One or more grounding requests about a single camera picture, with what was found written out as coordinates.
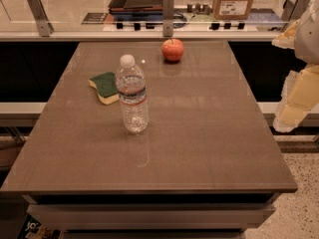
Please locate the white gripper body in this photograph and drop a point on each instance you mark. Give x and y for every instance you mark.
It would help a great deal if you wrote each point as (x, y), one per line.
(308, 37)

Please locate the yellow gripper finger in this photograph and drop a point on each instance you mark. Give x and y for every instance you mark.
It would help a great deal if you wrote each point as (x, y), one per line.
(286, 39)
(300, 94)

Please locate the red apple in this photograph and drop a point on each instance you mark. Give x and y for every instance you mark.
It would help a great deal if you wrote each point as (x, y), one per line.
(172, 49)

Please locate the clear plastic water bottle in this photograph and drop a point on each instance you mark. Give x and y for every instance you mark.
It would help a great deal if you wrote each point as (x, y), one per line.
(132, 89)

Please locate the brown cardboard box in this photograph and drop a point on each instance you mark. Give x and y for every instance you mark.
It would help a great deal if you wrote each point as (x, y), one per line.
(231, 9)

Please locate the dark tray stack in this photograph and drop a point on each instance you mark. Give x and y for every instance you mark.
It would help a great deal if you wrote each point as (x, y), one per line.
(139, 0)

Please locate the green and yellow sponge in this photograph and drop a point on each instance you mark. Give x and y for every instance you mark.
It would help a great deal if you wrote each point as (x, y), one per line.
(105, 86)

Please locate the grey table drawer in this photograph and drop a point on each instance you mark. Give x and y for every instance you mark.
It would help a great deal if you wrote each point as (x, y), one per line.
(151, 217)

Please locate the printed bag under table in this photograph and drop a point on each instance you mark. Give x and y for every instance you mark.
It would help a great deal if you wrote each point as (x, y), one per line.
(33, 229)

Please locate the right metal glass bracket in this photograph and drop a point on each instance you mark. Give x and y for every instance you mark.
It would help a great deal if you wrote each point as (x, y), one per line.
(293, 10)

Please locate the metal glass bracket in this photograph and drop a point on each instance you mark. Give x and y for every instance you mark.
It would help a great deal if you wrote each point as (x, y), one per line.
(44, 27)
(293, 10)
(167, 18)

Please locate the middle metal glass bracket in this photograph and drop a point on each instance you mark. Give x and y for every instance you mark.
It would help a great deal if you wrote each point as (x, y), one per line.
(167, 18)

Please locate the left metal glass bracket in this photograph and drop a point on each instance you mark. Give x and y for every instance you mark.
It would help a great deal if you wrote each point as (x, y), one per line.
(44, 27)

